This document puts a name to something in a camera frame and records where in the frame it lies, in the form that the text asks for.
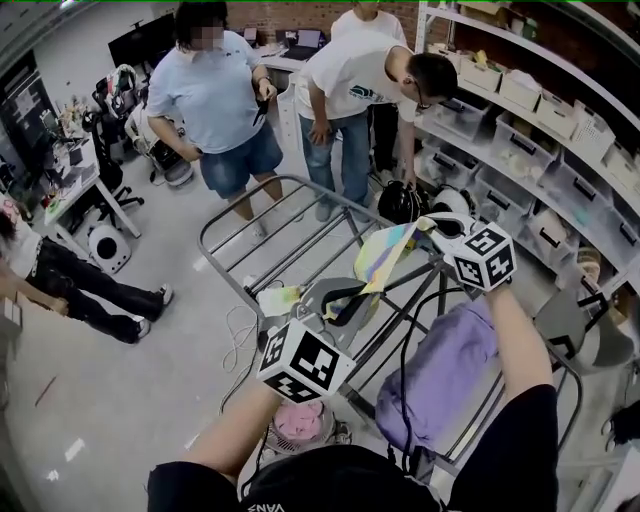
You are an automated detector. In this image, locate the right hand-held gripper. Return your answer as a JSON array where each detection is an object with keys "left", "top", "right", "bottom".
[{"left": 417, "top": 211, "right": 518, "bottom": 293}]

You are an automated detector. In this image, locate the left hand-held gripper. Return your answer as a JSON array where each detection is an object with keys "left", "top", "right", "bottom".
[{"left": 256, "top": 276, "right": 383, "bottom": 406}]

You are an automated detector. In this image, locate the rainbow striped garment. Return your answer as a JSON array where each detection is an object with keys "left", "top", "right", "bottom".
[{"left": 319, "top": 222, "right": 439, "bottom": 322}]

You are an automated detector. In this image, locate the grey metal drying rack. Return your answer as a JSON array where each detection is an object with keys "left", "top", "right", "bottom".
[{"left": 197, "top": 174, "right": 584, "bottom": 477}]

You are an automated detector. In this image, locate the purple printed shirt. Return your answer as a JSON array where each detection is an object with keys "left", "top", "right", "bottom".
[{"left": 374, "top": 299, "right": 504, "bottom": 452}]

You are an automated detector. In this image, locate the pink garment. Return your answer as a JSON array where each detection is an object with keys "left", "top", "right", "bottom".
[{"left": 273, "top": 401, "right": 327, "bottom": 442}]

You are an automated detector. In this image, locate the person's left forearm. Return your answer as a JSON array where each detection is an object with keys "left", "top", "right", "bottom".
[{"left": 184, "top": 382, "right": 284, "bottom": 482}]

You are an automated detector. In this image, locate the person's right forearm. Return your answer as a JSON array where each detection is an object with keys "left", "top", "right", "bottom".
[{"left": 482, "top": 287, "right": 556, "bottom": 402}]

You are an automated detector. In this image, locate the white dome-shaped appliance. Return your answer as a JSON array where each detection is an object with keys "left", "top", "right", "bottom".
[{"left": 430, "top": 183, "right": 476, "bottom": 218}]

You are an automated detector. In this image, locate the row of clear storage bins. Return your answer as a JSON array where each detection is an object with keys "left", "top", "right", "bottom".
[{"left": 417, "top": 97, "right": 640, "bottom": 262}]

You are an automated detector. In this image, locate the grey slatted laundry basket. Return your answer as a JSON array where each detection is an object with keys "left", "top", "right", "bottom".
[{"left": 262, "top": 399, "right": 352, "bottom": 454}]

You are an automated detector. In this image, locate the grey shell chair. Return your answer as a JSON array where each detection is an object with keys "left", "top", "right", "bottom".
[{"left": 534, "top": 287, "right": 637, "bottom": 374}]

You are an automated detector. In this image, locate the row of cream storage boxes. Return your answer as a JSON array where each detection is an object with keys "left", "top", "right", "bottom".
[{"left": 429, "top": 42, "right": 640, "bottom": 187}]

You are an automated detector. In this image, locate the white drawer cabinet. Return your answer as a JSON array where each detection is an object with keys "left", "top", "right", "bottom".
[{"left": 275, "top": 82, "right": 302, "bottom": 167}]

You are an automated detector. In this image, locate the white metal shelving unit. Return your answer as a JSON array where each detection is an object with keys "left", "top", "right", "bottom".
[{"left": 414, "top": 0, "right": 640, "bottom": 302}]

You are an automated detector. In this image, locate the person's black t-shirt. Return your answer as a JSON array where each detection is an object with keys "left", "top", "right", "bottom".
[{"left": 147, "top": 383, "right": 561, "bottom": 512}]

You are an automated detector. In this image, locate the black and white pet backpack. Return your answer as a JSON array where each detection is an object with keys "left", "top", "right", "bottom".
[{"left": 124, "top": 107, "right": 197, "bottom": 189}]

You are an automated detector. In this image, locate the open laptop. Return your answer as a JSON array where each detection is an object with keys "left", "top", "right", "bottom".
[{"left": 282, "top": 28, "right": 323, "bottom": 62}]

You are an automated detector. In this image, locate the white round floor appliance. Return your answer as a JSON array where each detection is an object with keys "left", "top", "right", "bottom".
[{"left": 88, "top": 224, "right": 133, "bottom": 276}]

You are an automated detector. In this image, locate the black office chair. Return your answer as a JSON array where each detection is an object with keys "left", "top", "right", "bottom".
[{"left": 82, "top": 112, "right": 147, "bottom": 234}]

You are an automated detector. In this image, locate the white office desk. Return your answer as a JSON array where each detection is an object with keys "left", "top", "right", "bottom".
[{"left": 42, "top": 137, "right": 144, "bottom": 242}]

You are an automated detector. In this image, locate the patterned office chair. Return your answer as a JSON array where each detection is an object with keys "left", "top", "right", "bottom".
[{"left": 92, "top": 63, "right": 143, "bottom": 122}]

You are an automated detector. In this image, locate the black monitor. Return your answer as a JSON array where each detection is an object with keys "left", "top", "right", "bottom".
[{"left": 107, "top": 13, "right": 179, "bottom": 72}]

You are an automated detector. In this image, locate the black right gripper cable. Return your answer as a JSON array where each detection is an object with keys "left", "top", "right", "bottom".
[{"left": 398, "top": 287, "right": 467, "bottom": 472}]

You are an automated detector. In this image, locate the tangled white power cable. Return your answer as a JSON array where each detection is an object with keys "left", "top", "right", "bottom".
[{"left": 221, "top": 304, "right": 262, "bottom": 374}]

